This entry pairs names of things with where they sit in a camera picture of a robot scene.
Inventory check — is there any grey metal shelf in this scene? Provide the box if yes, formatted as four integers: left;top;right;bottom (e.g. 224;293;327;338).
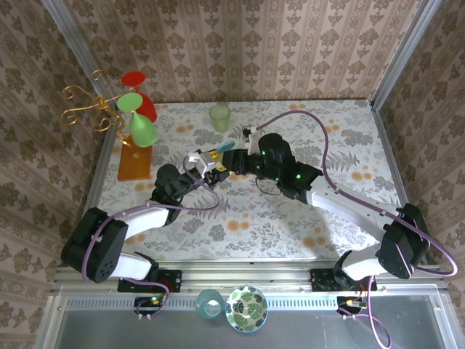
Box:
36;290;458;349

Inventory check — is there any leaf pattern bowl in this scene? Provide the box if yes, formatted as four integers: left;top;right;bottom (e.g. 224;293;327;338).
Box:
225;285;270;332

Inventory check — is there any aluminium frame post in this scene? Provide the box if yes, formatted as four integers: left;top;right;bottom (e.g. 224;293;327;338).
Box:
40;0;110;96
369;0;443;110

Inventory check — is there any aluminium side rail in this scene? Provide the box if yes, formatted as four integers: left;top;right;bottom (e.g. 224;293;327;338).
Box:
369;100;429;265
67;123;123;268

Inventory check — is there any gold wire rack orange base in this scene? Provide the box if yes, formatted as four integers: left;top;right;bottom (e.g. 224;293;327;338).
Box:
60;69;153;182

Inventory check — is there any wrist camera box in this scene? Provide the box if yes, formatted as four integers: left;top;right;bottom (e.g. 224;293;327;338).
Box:
186;148;219;176
242;124;263;154

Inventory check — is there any teal plastic cup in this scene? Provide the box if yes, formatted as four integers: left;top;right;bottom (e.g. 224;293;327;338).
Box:
195;289;225;321

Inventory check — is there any red plastic wine glass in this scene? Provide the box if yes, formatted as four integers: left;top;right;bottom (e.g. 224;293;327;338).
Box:
121;71;158;124

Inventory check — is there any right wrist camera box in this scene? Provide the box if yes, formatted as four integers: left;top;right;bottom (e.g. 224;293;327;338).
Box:
242;124;263;154

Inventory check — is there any aluminium cross rail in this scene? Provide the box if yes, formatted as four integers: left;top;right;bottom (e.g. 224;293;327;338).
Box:
53;264;447;294

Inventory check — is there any green translucent tumbler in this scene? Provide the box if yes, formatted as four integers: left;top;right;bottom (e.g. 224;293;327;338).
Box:
209;103;231;133

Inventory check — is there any small black circuit board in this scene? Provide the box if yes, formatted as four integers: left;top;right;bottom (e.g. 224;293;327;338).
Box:
336;296;365;316
134;296;165;316

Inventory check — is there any green plastic wine glass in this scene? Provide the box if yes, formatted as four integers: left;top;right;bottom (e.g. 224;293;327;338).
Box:
116;93;158;148

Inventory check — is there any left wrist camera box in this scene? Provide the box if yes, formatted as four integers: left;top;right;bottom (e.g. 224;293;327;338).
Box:
186;148;219;176

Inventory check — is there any floral tablecloth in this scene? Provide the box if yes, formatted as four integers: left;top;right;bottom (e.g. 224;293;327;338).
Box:
88;100;419;261

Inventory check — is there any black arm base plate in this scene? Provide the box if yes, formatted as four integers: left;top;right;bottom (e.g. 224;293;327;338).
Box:
117;269;182;294
310;268;379;292

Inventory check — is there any grey slotted cable duct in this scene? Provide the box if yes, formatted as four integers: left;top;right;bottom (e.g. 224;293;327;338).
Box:
65;294;364;309

